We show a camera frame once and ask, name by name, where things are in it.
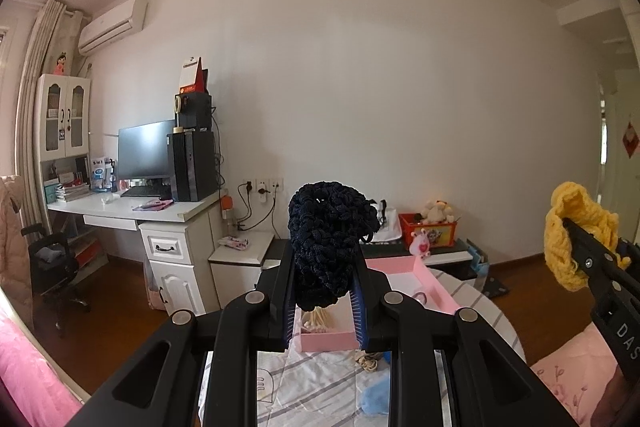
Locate bright pink blanket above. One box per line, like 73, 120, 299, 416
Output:
0, 306, 84, 427

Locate white desk with drawers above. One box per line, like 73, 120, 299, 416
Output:
46, 186, 227, 316

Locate red toy box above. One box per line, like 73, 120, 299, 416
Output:
398, 211, 459, 249

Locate black keyboard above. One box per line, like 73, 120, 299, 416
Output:
119, 185, 169, 198

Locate black box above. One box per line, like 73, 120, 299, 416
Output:
175, 92, 214, 132

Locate cream plush toy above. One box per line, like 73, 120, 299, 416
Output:
419, 200, 456, 224

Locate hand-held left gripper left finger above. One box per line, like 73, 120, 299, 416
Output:
65, 239, 301, 427

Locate navy knitted scrunchie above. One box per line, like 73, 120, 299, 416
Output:
287, 181, 380, 314

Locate black low bench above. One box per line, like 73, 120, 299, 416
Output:
264, 236, 474, 279

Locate black floor mat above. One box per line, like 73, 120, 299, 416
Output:
479, 276, 512, 301

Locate red hanging decoration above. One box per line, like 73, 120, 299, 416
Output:
624, 118, 639, 158

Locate blue toy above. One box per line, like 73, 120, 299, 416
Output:
464, 239, 492, 281

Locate light blue bow headband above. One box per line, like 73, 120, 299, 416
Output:
359, 383, 392, 416

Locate black power cable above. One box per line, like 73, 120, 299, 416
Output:
235, 181, 278, 232

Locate white air conditioner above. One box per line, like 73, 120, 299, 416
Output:
77, 0, 149, 56

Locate white door frame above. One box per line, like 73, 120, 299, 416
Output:
596, 69, 640, 220

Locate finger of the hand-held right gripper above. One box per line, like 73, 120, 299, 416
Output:
561, 218, 640, 297

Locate pink heart plush toy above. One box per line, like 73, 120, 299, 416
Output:
409, 228, 434, 259

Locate bag of cotton swabs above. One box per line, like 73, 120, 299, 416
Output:
299, 307, 343, 334

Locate black office chair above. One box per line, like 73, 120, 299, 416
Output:
21, 224, 94, 334

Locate red storage box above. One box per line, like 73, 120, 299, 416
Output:
75, 237, 110, 270

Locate pink cardboard box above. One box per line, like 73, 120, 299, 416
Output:
291, 256, 462, 353

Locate stack of books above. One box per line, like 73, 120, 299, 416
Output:
54, 183, 94, 203

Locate white desk calendar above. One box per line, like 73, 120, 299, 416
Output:
179, 56, 204, 96

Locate yellow knitted scrunchie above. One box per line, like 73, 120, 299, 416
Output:
543, 180, 633, 294

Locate beige curtain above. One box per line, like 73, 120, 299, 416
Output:
14, 0, 84, 233

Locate pink pencil case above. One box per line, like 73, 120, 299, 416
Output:
132, 199, 175, 212

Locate white glass-door cabinet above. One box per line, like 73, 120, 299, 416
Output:
32, 73, 94, 188

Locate black computer monitor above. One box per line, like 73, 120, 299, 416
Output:
117, 120, 176, 182

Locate white tote bag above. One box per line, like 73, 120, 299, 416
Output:
366, 198, 403, 244

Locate black computer tower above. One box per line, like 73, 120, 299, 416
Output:
166, 130, 219, 203

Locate pale pink floral quilt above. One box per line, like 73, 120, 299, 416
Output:
529, 323, 627, 427

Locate person's right hand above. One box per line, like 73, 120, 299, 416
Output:
596, 358, 640, 427

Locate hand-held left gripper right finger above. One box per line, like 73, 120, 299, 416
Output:
350, 247, 573, 427

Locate blue and white box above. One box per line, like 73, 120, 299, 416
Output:
89, 156, 119, 193

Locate orange-capped bottle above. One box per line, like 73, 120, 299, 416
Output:
219, 194, 235, 234

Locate white low cabinet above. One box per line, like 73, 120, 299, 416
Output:
206, 231, 277, 309

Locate beige hair ties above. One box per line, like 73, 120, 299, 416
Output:
354, 349, 385, 373

